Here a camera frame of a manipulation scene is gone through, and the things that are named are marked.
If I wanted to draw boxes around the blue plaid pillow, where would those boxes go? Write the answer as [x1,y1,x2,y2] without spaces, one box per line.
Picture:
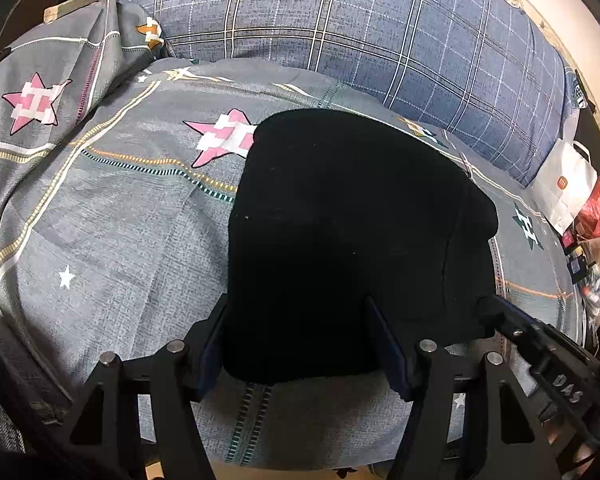
[132,0,582,183]

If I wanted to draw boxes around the grey star-pattern quilt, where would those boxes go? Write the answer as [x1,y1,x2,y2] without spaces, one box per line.
[0,0,163,217]

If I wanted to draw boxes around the black pants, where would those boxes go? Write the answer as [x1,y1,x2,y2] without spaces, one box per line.
[222,110,498,385]

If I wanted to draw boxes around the dark bottle with pink label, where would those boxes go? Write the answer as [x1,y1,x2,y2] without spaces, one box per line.
[560,229,579,255]

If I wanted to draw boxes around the red plastic bag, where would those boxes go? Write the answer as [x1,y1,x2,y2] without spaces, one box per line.
[576,177,600,240]

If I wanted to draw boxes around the grey star-pattern bed sheet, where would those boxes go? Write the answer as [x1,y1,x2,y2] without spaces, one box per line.
[0,56,589,470]

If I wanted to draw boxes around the dark bottle with blue label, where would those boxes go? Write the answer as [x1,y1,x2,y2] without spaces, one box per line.
[568,256,588,284]

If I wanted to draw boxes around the white paper shopping bag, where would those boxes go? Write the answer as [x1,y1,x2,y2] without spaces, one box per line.
[528,139,597,235]

